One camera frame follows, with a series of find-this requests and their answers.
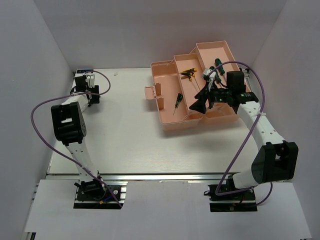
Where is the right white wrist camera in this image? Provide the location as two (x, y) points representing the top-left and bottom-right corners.
(201, 68), (217, 91)

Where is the pink plastic toolbox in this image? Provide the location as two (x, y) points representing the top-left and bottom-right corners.
(144, 40), (239, 131)

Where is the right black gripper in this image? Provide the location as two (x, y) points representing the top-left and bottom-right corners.
(189, 81), (232, 114)

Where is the yellow T-handle hex key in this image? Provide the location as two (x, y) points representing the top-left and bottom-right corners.
(179, 68), (202, 107)
(179, 70), (207, 107)

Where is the large green screwdriver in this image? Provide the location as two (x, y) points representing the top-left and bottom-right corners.
(214, 58), (225, 76)

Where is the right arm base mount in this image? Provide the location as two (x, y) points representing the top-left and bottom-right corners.
(203, 184), (258, 213)

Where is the aluminium table rail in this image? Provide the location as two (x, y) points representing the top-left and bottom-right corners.
(46, 173), (236, 182)

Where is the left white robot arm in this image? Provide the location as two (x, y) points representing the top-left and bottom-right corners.
(51, 73), (106, 200)

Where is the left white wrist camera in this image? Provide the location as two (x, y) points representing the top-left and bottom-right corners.
(83, 72), (95, 88)

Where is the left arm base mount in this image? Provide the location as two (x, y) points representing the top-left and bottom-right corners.
(73, 183), (124, 210)

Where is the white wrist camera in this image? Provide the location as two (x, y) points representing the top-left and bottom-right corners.
(201, 68), (217, 91)
(83, 72), (95, 88)

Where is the small green precision screwdriver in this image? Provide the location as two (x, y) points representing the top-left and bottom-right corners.
(173, 93), (183, 115)

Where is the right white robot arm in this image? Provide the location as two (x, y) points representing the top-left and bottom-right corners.
(189, 68), (299, 200)

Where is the blue label sticker left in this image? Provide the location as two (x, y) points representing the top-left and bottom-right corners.
(76, 69), (93, 74)

